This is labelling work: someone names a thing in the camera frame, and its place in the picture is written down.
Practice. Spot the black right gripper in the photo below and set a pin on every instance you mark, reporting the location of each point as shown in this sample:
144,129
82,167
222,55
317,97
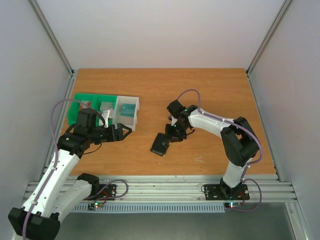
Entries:
171,135

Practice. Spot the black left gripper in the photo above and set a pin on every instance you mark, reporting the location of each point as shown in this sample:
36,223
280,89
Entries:
120,136

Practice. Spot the black leather card holder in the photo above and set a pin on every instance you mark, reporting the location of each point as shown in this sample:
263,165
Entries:
160,145

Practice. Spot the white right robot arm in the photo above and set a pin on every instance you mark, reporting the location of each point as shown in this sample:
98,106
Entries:
239,140

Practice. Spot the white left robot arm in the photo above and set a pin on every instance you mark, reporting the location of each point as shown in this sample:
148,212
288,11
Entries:
41,215

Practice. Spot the teal VIP card stack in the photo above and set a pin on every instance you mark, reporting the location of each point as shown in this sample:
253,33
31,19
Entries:
128,110

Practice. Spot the grey card with red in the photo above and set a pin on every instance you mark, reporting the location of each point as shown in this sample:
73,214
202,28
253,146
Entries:
106,106

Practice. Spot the red patterned card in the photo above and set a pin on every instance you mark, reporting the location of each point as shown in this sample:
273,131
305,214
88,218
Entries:
85,104

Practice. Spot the white plastic bin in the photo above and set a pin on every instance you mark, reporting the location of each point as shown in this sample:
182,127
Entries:
128,121

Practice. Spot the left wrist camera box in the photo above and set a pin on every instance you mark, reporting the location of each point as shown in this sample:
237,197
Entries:
106,115

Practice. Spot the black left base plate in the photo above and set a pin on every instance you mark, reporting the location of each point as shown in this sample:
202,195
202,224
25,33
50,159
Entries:
108,193

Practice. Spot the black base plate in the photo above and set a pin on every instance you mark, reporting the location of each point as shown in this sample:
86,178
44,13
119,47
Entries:
108,193
216,192

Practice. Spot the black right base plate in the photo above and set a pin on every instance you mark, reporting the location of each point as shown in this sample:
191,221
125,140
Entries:
216,192

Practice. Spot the grey slotted cable duct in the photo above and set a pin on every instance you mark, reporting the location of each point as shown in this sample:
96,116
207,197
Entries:
139,208

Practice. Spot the grey aluminium frame rail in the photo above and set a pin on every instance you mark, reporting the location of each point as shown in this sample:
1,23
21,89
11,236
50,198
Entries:
49,32

